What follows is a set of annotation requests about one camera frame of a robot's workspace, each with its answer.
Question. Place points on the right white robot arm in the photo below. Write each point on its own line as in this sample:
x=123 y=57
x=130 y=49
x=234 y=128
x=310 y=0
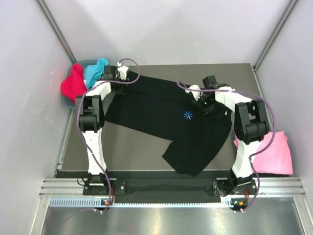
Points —
x=250 y=127

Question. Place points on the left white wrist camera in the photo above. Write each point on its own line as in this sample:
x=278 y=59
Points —
x=122 y=71

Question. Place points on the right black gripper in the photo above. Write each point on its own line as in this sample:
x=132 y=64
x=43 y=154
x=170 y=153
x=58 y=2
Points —
x=203 y=110

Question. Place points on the red t shirt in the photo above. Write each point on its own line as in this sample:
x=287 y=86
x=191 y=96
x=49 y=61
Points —
x=74 y=84

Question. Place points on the black t shirt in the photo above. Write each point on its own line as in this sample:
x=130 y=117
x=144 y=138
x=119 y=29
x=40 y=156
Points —
x=160 y=108

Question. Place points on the blue laundry basket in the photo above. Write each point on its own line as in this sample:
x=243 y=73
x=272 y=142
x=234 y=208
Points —
x=84 y=64

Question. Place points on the slotted grey cable duct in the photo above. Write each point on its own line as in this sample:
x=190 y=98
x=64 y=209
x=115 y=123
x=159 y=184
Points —
x=225 y=202

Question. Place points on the right aluminium frame post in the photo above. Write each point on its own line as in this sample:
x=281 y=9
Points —
x=275 y=33

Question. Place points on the teal t shirt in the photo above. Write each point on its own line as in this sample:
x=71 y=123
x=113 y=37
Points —
x=92 y=73

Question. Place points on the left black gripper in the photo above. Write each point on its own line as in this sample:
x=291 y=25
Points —
x=122 y=90

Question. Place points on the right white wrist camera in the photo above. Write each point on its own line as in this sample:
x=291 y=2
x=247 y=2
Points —
x=194 y=90

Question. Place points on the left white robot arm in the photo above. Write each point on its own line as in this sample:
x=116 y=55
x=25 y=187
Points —
x=90 y=122

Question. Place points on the aluminium front rail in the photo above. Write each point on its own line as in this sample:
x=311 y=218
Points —
x=269 y=187

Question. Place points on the left aluminium frame post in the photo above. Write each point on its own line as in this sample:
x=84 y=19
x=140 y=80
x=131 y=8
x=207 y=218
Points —
x=56 y=30

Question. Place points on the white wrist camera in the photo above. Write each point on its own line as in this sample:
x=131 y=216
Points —
x=122 y=71
x=194 y=90

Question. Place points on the aluminium frame post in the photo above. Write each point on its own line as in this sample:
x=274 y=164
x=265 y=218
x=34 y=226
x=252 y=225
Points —
x=56 y=30
x=275 y=33

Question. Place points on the folded pink t shirt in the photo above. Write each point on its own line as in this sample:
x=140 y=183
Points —
x=276 y=159

